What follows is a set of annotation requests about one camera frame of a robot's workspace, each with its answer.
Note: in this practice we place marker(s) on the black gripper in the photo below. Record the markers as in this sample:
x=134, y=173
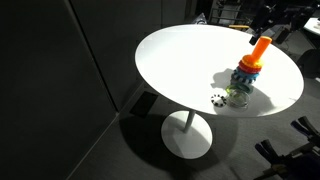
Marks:
x=271, y=16

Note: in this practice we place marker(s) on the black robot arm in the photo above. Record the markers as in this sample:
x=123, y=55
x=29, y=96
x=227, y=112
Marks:
x=300, y=10

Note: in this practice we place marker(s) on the yellow bar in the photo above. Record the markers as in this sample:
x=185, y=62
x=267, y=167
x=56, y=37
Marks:
x=238, y=26

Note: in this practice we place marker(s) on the small white round table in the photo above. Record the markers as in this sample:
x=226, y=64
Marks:
x=313, y=26

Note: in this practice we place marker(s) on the metal rack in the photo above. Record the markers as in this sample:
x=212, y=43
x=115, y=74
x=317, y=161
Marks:
x=226, y=11

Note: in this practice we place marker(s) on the grey white folded object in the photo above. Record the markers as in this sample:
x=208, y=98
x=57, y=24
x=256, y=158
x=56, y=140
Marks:
x=200, y=19

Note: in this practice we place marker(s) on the black spring clamp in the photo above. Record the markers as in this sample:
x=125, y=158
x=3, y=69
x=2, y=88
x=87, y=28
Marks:
x=268, y=151
x=305, y=128

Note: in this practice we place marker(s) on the black clamp stand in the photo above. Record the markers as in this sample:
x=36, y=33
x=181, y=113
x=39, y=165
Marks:
x=300, y=158

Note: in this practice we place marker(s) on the black floor plate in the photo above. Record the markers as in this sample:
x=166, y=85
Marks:
x=144, y=104

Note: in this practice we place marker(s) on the dark partition panel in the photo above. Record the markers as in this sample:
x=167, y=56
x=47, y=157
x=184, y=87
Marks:
x=43, y=93
x=116, y=43

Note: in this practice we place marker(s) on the orange stacking post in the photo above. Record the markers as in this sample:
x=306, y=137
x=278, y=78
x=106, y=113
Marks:
x=261, y=46

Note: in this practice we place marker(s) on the white table pedestal base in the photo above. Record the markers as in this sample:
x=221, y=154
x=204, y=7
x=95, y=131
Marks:
x=186, y=138

